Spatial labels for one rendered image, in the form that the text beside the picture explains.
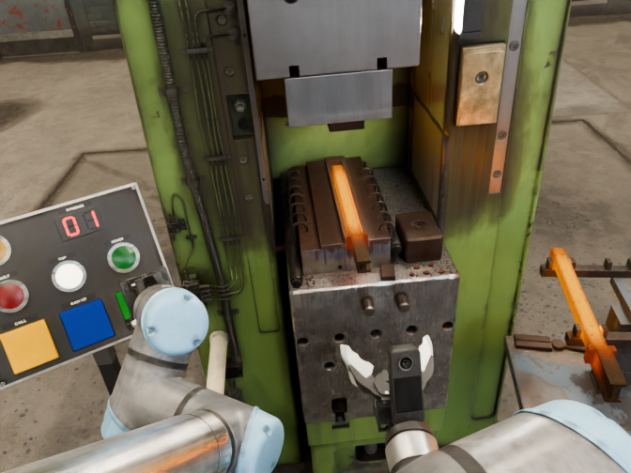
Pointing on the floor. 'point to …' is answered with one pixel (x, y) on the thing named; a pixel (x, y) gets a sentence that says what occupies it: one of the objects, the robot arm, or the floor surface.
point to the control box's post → (108, 366)
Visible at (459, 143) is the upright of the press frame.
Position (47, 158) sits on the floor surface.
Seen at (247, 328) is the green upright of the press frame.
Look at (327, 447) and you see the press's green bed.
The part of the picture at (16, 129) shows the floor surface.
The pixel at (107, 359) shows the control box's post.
